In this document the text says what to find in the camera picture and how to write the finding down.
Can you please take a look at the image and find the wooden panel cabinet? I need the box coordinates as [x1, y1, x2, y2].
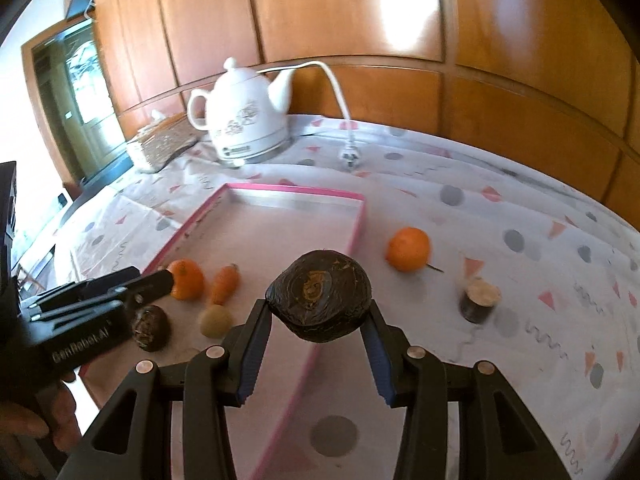
[94, 0, 639, 223]

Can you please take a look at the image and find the person left hand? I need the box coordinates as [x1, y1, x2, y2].
[1, 372, 81, 479]

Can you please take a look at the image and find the orange tangerine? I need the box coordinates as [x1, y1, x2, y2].
[385, 226, 442, 273]
[167, 259, 205, 301]

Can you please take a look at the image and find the white kettle power cord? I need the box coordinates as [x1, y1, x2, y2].
[254, 60, 362, 170]

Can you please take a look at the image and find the patterned white tablecloth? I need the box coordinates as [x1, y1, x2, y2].
[54, 115, 639, 479]

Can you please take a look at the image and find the white ceramic electric kettle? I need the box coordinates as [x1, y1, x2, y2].
[186, 58, 294, 166]

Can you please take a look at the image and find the dark oval fruit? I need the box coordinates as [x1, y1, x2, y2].
[265, 249, 372, 344]

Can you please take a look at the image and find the wooden framed glass door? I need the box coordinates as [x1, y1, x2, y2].
[22, 16, 126, 195]

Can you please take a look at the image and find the pink shallow tray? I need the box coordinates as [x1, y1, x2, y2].
[72, 183, 364, 479]

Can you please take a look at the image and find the orange carrot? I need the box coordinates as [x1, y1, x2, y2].
[209, 263, 241, 306]

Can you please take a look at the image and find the orange tangerine front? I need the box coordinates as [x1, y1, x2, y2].
[385, 226, 442, 273]

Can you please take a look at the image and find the small dark cut cylinder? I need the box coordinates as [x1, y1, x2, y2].
[459, 276, 502, 324]

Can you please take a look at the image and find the beige round fruit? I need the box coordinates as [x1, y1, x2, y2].
[198, 304, 233, 339]

